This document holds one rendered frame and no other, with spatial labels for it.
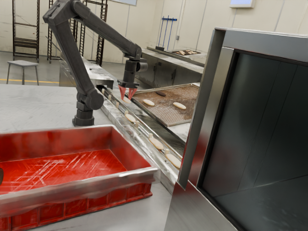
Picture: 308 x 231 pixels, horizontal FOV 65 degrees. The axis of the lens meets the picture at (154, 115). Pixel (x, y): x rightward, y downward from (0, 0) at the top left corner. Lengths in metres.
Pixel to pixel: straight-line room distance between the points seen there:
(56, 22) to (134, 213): 0.66
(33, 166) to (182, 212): 0.52
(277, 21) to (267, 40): 4.95
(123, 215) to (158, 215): 0.10
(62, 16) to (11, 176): 0.54
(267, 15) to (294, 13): 0.53
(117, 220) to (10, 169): 0.37
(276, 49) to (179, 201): 0.32
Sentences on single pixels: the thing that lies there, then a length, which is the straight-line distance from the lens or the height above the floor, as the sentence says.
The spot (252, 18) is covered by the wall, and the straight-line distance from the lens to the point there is 5.67.
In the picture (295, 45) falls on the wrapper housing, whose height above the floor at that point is 1.29.
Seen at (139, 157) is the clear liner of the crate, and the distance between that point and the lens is 0.75.
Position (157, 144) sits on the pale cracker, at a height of 0.86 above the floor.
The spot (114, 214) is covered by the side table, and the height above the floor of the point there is 0.82.
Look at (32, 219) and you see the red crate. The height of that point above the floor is 0.84.
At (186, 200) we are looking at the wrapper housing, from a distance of 0.48.
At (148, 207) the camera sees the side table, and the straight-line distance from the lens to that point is 0.72.
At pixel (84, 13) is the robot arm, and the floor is 1.30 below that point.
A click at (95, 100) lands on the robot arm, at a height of 0.96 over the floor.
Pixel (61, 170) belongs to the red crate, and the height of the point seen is 0.82.
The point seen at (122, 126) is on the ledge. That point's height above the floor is 0.86.
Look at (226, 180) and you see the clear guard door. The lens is 0.39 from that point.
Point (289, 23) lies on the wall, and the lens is 5.14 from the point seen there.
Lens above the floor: 1.28
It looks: 19 degrees down
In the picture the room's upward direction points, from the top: 10 degrees clockwise
